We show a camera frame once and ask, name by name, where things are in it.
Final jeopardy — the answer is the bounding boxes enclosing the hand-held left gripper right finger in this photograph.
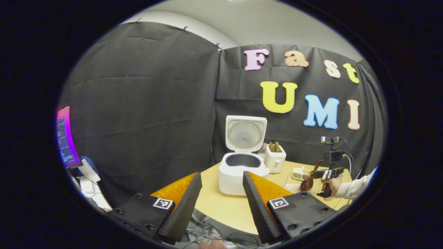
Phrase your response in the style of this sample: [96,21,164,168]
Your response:
[242,170,338,245]

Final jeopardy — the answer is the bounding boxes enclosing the white rice cooker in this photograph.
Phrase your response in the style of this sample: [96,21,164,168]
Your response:
[218,116,270,196]

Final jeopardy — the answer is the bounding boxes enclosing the blue object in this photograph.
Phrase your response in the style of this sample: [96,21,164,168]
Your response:
[81,156,99,173]

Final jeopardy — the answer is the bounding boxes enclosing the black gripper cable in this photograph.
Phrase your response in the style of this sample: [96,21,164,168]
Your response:
[339,138,355,174]

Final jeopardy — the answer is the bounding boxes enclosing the computer monitor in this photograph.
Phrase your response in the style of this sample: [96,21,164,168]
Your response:
[56,104,83,170]

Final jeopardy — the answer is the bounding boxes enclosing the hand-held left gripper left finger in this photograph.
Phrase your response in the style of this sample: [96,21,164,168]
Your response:
[105,172,203,244]

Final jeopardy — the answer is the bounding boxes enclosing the black backdrop cloth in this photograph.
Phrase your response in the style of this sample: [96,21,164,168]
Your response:
[59,21,386,208]

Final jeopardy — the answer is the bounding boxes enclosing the white papers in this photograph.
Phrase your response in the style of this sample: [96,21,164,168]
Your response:
[71,166,112,211]

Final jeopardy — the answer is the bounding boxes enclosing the brown wooden spoon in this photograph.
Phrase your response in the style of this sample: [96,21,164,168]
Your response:
[300,160,323,192]

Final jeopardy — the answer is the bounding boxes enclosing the white toaster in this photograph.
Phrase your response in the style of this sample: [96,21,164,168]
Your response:
[265,144,287,173]

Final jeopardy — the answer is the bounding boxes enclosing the white divided grain dish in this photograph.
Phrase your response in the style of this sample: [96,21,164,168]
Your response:
[292,166,312,181]

